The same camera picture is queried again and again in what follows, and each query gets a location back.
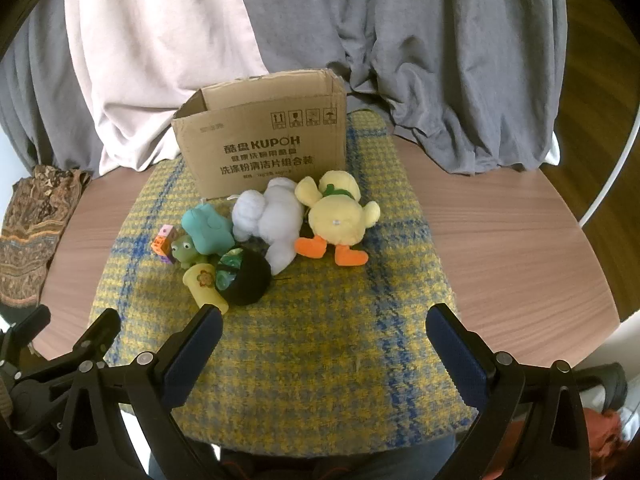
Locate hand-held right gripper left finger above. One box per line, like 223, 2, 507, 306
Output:
55, 304, 224, 480

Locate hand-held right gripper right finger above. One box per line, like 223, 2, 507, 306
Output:
425, 302, 593, 480

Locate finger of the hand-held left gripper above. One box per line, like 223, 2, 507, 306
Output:
0, 305, 52, 356
70, 308, 122, 362

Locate yellow flower cup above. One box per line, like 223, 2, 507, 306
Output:
182, 263, 231, 315

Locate black round pouch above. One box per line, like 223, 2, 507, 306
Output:
215, 247, 273, 307

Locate colourful toy cube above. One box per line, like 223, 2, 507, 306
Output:
151, 225, 178, 263

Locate teal ring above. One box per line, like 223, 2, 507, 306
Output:
170, 234, 211, 267

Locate teal rubber animal toy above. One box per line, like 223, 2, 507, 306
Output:
181, 203, 236, 256

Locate white rabbit plush toy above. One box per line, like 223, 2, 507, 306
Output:
231, 177, 306, 271

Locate yellow duck plush toy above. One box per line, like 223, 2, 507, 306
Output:
294, 170, 381, 267

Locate brown cardboard box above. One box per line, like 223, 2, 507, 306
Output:
171, 67, 348, 200

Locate brown patterned cloth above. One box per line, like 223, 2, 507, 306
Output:
0, 164, 93, 311

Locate yellow blue plaid mat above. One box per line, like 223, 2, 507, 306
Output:
89, 110, 478, 461

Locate person's dark trousers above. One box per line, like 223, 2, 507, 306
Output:
150, 435, 458, 480

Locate red cloth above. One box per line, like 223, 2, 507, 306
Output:
582, 407, 626, 480

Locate white curved tube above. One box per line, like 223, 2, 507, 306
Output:
577, 105, 640, 226

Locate pale pink blanket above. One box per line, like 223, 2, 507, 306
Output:
62, 0, 273, 163

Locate grey blanket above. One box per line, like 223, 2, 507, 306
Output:
0, 0, 566, 176

